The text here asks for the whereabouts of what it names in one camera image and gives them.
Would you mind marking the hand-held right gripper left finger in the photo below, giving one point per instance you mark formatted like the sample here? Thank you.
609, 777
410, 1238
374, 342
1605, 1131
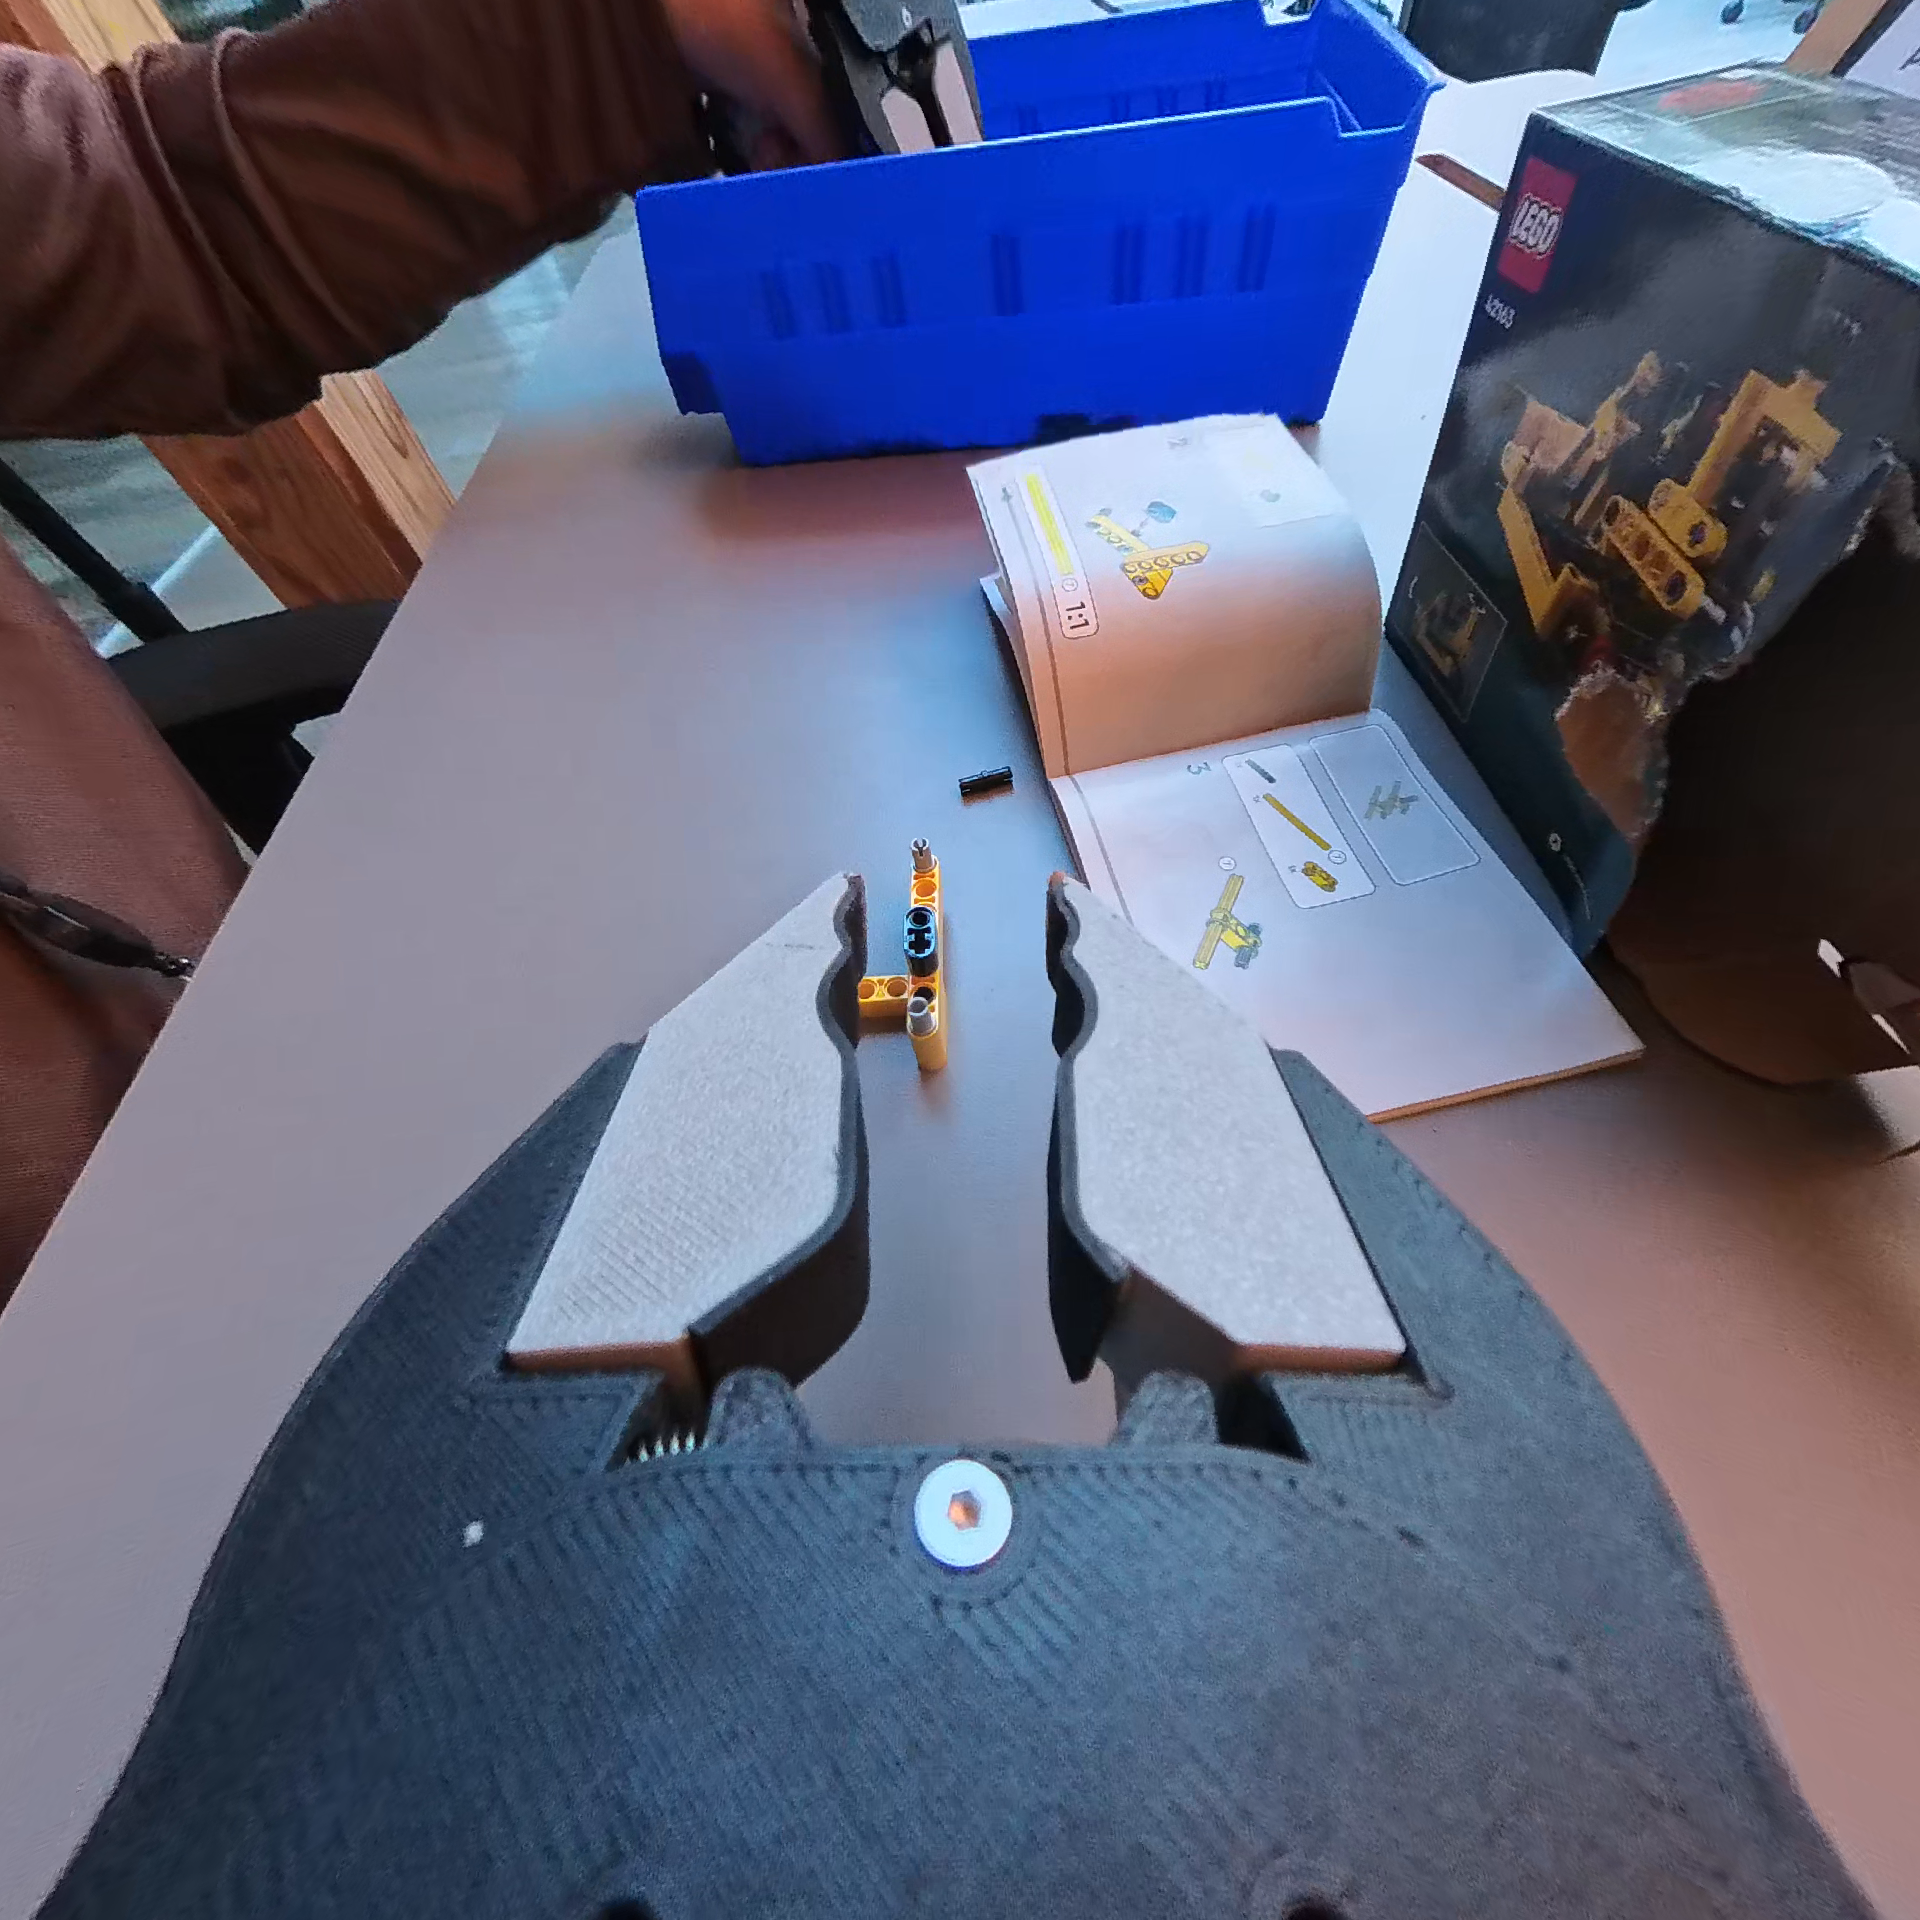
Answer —
705, 1186

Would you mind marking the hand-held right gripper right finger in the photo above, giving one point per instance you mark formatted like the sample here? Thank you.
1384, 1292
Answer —
1215, 1199

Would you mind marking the yellow lego assembly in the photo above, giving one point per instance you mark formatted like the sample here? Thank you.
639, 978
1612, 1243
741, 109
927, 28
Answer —
933, 1034

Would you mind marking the blue plastic bin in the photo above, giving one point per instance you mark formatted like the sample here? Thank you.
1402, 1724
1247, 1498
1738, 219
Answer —
1022, 299

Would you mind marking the person's left forearm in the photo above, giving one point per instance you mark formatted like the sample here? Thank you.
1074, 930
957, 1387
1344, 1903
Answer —
300, 223

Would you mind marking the black lego pin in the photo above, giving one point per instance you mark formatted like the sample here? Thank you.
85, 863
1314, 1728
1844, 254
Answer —
987, 781

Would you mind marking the lego instruction booklet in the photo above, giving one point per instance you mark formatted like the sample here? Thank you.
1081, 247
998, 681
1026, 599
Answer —
1200, 675

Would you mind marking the dark lego box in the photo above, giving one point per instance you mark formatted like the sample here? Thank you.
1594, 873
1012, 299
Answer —
1651, 299

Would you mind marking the person's left hand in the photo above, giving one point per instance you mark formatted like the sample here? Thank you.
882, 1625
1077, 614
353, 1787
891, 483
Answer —
759, 90

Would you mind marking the brown cardboard strip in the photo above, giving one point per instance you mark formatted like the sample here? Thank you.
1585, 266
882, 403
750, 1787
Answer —
1462, 178

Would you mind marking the black mesh office chair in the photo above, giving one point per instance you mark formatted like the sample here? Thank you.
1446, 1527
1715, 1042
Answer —
1517, 35

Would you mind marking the black office chair armrest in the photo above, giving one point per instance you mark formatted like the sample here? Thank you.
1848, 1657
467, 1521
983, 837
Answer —
256, 675

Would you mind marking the person's brown clothed torso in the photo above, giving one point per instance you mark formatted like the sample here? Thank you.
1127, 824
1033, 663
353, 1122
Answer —
104, 749

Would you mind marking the wooden post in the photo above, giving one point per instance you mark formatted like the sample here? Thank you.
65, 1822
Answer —
300, 496

